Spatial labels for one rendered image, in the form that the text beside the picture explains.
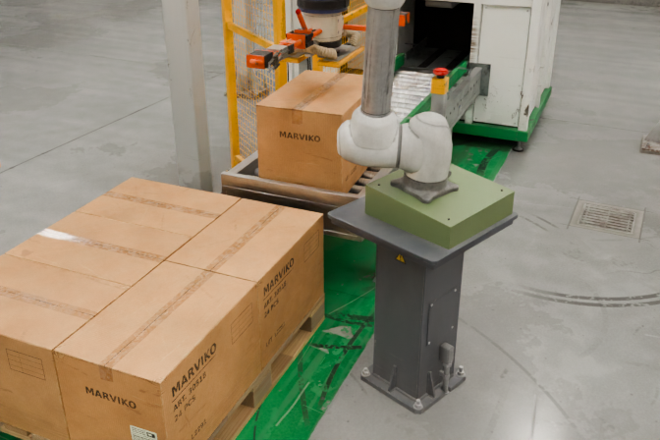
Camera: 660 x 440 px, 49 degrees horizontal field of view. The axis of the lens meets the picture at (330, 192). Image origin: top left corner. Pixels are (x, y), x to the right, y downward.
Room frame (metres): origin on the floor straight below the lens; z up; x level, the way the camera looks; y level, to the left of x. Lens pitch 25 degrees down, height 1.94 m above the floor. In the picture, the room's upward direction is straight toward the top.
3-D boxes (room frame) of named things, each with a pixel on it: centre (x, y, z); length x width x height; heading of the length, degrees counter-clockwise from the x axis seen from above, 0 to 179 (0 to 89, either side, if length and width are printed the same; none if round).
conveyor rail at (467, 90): (3.89, -0.58, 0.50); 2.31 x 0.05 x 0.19; 157
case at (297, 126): (3.25, 0.04, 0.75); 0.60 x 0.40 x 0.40; 160
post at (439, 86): (3.27, -0.51, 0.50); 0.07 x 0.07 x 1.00; 67
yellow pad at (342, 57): (3.22, -0.06, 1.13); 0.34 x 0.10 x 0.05; 158
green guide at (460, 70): (4.24, -0.67, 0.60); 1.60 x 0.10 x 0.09; 157
